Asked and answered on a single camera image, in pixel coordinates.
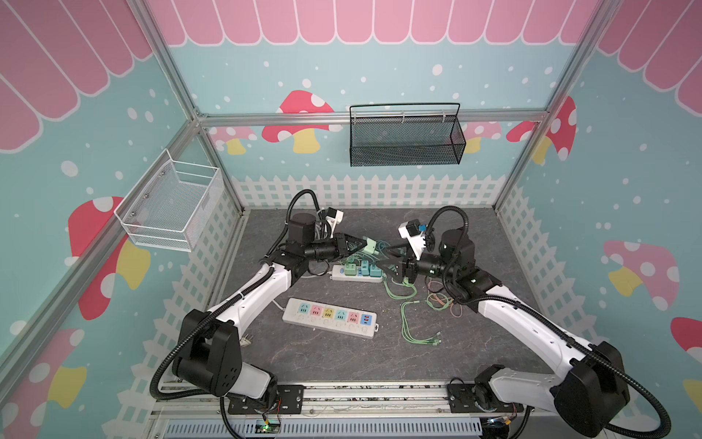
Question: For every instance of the large white colourful power strip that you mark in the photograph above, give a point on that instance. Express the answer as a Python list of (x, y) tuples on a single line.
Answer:
[(340, 320)]

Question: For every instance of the white wire mesh basket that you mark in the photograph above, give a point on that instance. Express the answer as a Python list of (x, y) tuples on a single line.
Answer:
[(171, 205)]

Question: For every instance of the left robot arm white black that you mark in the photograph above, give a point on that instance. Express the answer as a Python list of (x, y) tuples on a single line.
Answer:
[(207, 357)]

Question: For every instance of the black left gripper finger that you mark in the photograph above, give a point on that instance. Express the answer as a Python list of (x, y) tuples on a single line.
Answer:
[(354, 249), (354, 240)]

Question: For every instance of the green plug adapter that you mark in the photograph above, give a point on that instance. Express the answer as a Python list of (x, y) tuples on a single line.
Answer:
[(371, 247), (350, 269)]

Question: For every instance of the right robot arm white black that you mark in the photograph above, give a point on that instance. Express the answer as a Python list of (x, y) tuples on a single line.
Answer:
[(587, 385)]

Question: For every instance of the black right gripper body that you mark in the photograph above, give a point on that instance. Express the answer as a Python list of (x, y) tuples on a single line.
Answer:
[(409, 268)]

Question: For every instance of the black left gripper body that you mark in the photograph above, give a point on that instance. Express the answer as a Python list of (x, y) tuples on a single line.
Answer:
[(332, 249)]

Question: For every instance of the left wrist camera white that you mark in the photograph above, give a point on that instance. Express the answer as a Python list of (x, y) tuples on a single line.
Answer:
[(331, 217)]

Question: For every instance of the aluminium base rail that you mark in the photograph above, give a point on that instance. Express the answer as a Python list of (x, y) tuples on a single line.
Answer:
[(379, 399)]

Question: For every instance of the small white blue power strip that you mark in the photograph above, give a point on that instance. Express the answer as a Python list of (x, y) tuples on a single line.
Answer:
[(337, 275)]

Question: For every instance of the black wire mesh basket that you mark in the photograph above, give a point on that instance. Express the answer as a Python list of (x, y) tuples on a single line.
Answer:
[(416, 134)]

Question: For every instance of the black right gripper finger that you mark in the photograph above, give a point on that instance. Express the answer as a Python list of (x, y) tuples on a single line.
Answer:
[(391, 271), (396, 252)]

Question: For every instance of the grey slotted cable duct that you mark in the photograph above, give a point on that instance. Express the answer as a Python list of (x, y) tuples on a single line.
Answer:
[(362, 428)]

